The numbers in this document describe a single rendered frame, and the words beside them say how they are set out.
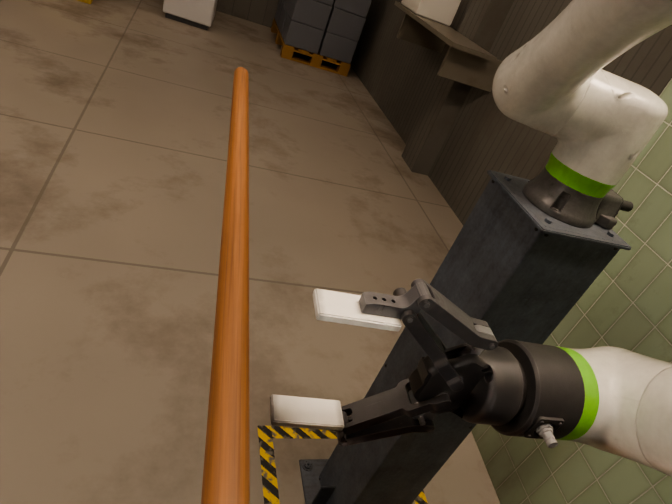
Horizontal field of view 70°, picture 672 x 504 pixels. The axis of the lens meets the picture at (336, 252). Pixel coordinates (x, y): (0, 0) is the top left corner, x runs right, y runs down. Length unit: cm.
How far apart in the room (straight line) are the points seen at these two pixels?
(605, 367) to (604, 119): 51
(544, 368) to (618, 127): 56
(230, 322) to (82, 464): 134
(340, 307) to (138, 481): 138
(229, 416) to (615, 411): 36
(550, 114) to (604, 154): 12
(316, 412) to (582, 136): 68
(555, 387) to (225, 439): 30
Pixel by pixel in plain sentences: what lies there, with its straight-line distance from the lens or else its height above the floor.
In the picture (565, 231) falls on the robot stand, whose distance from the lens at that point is 96.
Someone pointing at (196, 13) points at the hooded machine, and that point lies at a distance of 635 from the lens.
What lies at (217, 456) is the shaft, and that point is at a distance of 35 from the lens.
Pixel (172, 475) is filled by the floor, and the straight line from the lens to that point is 172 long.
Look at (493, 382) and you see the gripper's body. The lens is 47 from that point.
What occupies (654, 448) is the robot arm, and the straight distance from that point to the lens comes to 53.
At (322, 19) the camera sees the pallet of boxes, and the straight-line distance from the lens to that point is 628.
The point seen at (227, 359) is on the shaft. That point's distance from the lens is 40.
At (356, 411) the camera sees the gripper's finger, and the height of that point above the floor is 114.
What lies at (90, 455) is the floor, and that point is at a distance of 175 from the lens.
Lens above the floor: 150
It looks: 32 degrees down
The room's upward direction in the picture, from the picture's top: 23 degrees clockwise
